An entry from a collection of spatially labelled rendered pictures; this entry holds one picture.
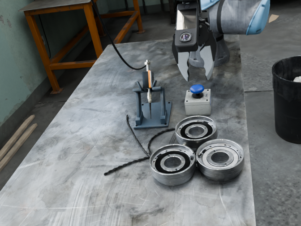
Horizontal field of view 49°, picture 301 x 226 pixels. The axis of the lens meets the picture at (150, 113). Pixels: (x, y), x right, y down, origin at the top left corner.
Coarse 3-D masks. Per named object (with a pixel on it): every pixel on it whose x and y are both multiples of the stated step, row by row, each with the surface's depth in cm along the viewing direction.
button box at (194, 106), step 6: (204, 90) 97; (210, 90) 96; (186, 96) 96; (192, 96) 95; (198, 96) 94; (204, 96) 94; (210, 96) 95; (186, 102) 93; (192, 102) 92; (198, 102) 92; (204, 102) 92; (210, 102) 93; (186, 108) 94; (192, 108) 94; (198, 108) 93; (204, 108) 93; (210, 108) 93; (186, 114) 95; (192, 114) 95; (198, 114) 94; (204, 114) 94; (210, 114) 94
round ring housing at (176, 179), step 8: (168, 144) 79; (176, 144) 79; (160, 152) 79; (192, 152) 75; (152, 160) 77; (168, 160) 77; (176, 160) 77; (184, 160) 75; (152, 168) 73; (168, 168) 74; (176, 168) 73; (192, 168) 72; (160, 176) 72; (168, 176) 71; (176, 176) 71; (184, 176) 71; (168, 184) 73; (176, 184) 73
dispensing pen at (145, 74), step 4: (148, 60) 94; (148, 64) 94; (148, 68) 94; (144, 72) 92; (144, 76) 92; (144, 80) 92; (148, 80) 92; (144, 84) 92; (148, 84) 92; (144, 88) 93; (148, 88) 94; (148, 92) 94; (148, 96) 94; (148, 100) 94
